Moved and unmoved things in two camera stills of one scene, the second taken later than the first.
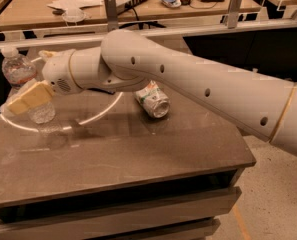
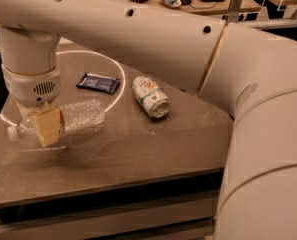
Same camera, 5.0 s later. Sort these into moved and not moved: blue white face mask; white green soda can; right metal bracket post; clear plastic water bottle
Moved: clear plastic water bottle
Not moved: blue white face mask; white green soda can; right metal bracket post
